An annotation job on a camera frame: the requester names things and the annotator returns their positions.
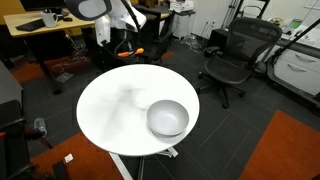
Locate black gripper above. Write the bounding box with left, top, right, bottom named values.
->
left=125, top=30, right=146, bottom=59

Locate grey bowl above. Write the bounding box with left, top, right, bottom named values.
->
left=146, top=99, right=190, bottom=138

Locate black padded chair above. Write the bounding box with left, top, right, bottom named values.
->
left=133, top=4, right=176, bottom=65

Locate white printer cabinet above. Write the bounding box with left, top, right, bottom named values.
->
left=171, top=11, right=196, bottom=41

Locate white printer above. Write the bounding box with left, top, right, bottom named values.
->
left=169, top=0, right=195, bottom=14

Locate black computer tower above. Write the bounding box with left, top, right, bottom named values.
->
left=207, top=28, right=232, bottom=52

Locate white mug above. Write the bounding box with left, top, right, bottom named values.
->
left=41, top=9, right=60, bottom=29

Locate black mesh office chair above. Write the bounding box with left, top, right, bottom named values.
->
left=197, top=17, right=284, bottom=109

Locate black monitor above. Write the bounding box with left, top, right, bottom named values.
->
left=19, top=0, right=68, bottom=13

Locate black keyboard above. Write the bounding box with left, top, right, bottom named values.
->
left=14, top=18, right=48, bottom=33

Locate white table base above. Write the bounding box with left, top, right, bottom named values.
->
left=109, top=145, right=180, bottom=180

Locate clear plastic bottle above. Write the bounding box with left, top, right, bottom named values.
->
left=33, top=117, right=49, bottom=138

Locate wooden desk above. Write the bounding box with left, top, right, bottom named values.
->
left=3, top=9, right=96, bottom=95

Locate white paper tag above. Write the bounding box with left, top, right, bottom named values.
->
left=63, top=153, right=75, bottom=164

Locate black equipment rack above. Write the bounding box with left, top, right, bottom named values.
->
left=0, top=61, right=71, bottom=180

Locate white drawer cabinet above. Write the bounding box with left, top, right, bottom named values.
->
left=273, top=48, right=320, bottom=97

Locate green box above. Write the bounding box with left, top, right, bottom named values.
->
left=288, top=18, right=303, bottom=30

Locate floor cable bundle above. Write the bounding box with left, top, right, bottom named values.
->
left=49, top=54, right=92, bottom=77

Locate black camera stand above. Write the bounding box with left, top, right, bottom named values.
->
left=265, top=18, right=320, bottom=108

